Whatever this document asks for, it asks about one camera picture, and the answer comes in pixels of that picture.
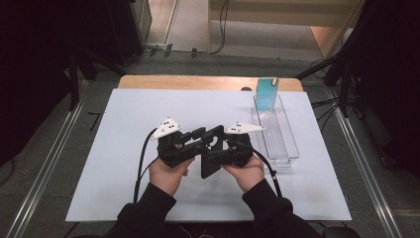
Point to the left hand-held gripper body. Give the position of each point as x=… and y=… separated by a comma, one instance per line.
x=173, y=148

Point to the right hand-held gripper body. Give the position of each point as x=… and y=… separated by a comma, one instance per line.
x=239, y=148

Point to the black phone case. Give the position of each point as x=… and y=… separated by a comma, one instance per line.
x=211, y=168

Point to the clear plastic rack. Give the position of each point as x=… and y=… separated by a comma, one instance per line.
x=280, y=139

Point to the iridescent clear phone case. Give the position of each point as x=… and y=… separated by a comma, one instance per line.
x=266, y=95

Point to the person's right hand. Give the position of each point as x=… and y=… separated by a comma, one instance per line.
x=247, y=175

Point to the person's left hand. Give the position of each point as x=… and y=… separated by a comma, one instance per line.
x=168, y=178

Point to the wooden table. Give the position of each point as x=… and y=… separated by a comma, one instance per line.
x=198, y=82

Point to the black table grommet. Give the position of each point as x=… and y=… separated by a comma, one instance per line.
x=246, y=89

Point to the white table board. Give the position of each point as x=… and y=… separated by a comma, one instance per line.
x=115, y=132

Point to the person's dark lap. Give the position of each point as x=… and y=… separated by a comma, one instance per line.
x=224, y=232

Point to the black metal stand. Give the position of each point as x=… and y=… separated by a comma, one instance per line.
x=343, y=66
x=73, y=82

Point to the dark cabinet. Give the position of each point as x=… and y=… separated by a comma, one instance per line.
x=128, y=29

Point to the light wooden furniture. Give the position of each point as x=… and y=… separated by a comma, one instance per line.
x=284, y=13

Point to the black curtain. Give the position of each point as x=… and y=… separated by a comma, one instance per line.
x=29, y=72
x=393, y=82

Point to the metal floor rail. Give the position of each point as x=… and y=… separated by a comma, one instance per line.
x=363, y=172
x=49, y=165

